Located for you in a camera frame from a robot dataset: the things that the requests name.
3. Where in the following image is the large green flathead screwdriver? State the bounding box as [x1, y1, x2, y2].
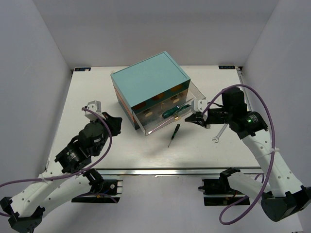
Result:
[161, 101, 191, 119]

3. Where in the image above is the clear bottom drawer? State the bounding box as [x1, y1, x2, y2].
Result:
[133, 82, 206, 136]

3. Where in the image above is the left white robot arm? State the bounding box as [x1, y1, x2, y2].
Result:
[0, 110, 122, 233]

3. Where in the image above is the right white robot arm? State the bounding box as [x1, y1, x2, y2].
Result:
[185, 86, 311, 222]

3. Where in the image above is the silver open-end wrench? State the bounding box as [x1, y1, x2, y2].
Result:
[212, 124, 228, 143]

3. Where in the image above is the small precision screwdriver centre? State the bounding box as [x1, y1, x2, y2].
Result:
[168, 124, 180, 148]

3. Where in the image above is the teal drawer cabinet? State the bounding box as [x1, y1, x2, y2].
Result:
[110, 51, 190, 130]

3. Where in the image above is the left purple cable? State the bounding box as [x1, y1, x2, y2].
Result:
[0, 106, 113, 216]

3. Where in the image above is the purple cable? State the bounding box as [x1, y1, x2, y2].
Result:
[0, 106, 113, 216]
[201, 83, 275, 225]

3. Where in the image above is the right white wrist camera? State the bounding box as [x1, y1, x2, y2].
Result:
[191, 99, 208, 113]

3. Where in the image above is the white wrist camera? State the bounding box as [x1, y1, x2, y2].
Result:
[191, 99, 208, 113]
[82, 100, 103, 121]

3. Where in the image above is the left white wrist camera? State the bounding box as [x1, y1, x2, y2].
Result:
[82, 100, 103, 121]

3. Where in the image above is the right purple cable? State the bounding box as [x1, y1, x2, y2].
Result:
[201, 83, 275, 225]

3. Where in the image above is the aluminium table edge rail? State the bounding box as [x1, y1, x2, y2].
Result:
[46, 167, 260, 176]

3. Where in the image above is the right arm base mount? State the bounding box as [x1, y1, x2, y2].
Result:
[198, 167, 250, 206]

